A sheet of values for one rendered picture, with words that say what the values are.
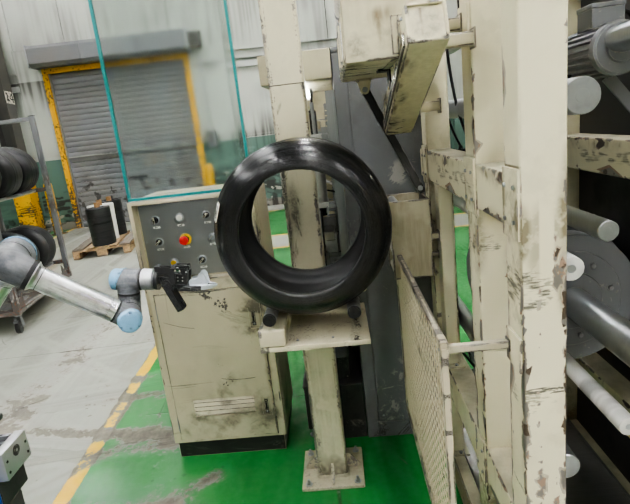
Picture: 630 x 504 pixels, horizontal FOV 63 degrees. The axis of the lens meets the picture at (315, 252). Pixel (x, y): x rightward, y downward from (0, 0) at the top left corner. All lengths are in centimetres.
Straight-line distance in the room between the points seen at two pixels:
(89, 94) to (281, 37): 954
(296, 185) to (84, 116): 963
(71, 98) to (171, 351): 934
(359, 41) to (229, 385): 171
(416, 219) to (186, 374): 130
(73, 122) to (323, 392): 983
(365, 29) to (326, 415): 155
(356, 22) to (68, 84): 1037
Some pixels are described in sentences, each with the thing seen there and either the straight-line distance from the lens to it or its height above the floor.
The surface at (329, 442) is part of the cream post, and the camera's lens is 236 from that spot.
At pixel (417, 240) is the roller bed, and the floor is 105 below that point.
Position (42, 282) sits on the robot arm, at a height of 114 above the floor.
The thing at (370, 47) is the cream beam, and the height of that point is 167.
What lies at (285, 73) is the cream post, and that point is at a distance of 197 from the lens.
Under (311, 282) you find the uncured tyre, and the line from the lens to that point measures 194.
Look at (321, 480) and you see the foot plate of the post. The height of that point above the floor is 1.
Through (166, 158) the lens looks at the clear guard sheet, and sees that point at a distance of 233.
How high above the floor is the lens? 150
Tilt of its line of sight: 14 degrees down
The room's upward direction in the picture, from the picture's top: 7 degrees counter-clockwise
